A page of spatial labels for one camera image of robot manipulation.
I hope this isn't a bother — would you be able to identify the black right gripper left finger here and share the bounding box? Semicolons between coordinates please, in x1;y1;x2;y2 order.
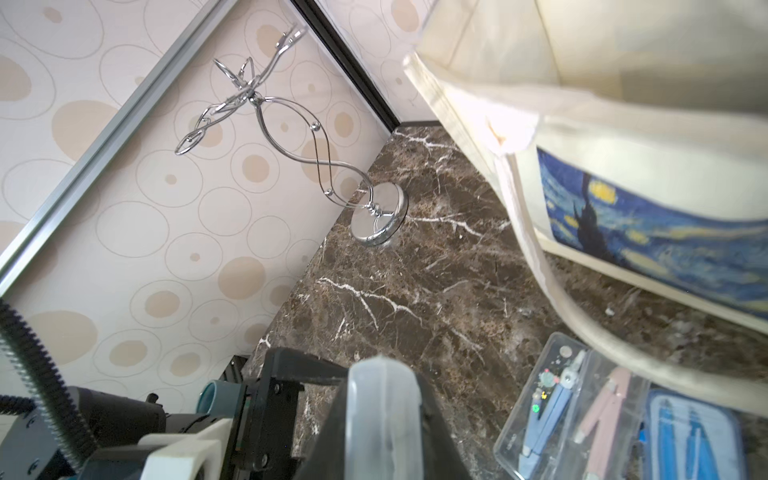
294;381;347;480

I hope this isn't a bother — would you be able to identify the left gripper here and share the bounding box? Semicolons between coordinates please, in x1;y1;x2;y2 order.
230;347;348;479

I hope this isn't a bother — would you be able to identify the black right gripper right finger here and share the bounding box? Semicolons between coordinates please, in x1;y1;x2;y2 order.
416;374;471;480

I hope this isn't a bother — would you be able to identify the light blue compass case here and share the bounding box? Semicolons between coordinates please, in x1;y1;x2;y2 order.
493;332;589;479

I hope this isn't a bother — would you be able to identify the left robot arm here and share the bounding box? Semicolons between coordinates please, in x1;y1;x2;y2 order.
1;305;347;479

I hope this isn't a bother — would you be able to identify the pink compass case upper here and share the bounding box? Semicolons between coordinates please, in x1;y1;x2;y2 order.
550;351;650;479

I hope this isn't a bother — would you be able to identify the blue compass clear case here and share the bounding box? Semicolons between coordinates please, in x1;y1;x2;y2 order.
639;388;748;480

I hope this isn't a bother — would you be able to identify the cream canvas tote bag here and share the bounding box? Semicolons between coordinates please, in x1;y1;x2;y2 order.
404;1;767;416

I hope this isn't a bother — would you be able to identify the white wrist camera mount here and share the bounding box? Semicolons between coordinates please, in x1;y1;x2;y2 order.
138;418;233;480

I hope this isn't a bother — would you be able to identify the chrome wire cup rack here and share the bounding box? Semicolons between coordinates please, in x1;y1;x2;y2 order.
173;23;409;248

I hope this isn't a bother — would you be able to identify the silver aluminium left rail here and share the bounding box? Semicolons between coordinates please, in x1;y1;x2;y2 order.
1;0;237;296

